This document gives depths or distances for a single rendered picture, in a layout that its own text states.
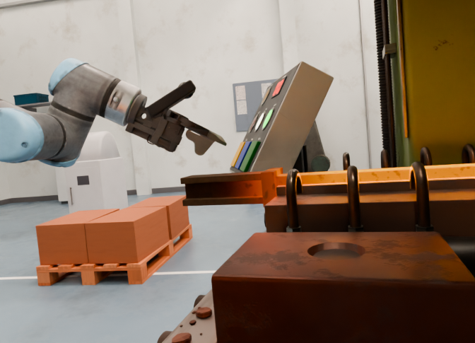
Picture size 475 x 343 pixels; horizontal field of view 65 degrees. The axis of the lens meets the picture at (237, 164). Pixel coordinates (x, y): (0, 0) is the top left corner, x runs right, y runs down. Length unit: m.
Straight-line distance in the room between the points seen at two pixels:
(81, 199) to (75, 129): 5.00
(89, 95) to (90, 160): 4.88
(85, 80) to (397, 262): 0.71
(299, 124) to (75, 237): 2.74
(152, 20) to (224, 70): 1.99
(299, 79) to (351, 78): 7.52
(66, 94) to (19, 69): 9.71
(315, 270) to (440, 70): 0.42
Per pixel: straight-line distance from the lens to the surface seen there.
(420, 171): 0.28
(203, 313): 0.30
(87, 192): 5.75
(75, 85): 0.82
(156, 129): 0.80
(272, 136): 0.78
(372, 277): 0.18
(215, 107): 8.35
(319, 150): 7.69
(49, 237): 3.46
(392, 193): 0.33
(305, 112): 0.80
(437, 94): 0.56
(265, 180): 0.35
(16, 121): 0.71
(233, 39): 8.51
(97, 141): 5.77
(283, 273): 0.19
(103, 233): 3.18
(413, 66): 0.56
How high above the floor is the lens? 1.05
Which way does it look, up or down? 4 degrees down
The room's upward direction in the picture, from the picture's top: 5 degrees counter-clockwise
